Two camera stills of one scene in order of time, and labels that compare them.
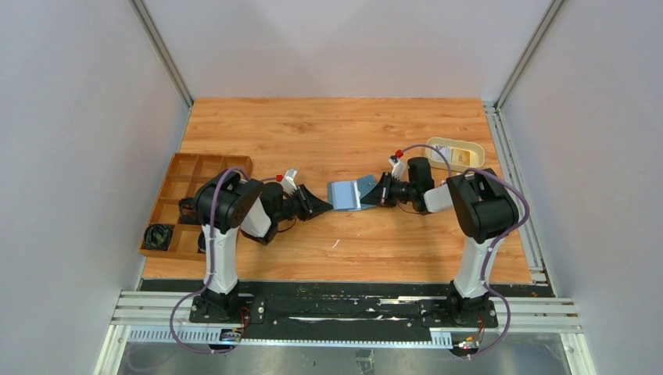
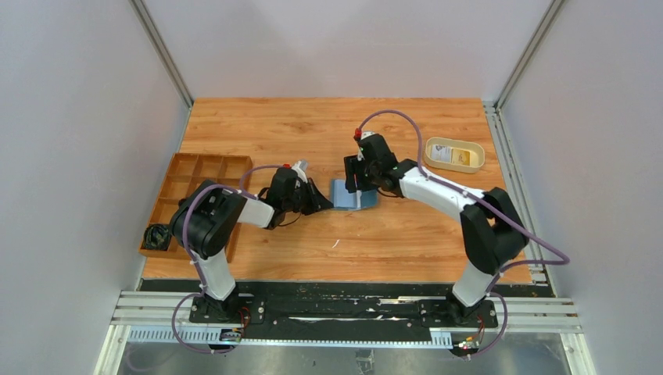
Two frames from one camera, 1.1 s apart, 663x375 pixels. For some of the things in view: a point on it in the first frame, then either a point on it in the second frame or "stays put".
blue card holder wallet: [345, 194] stays put
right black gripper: [386, 191] → [355, 173]
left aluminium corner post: [161, 49] stays put
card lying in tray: [456, 156] stays put
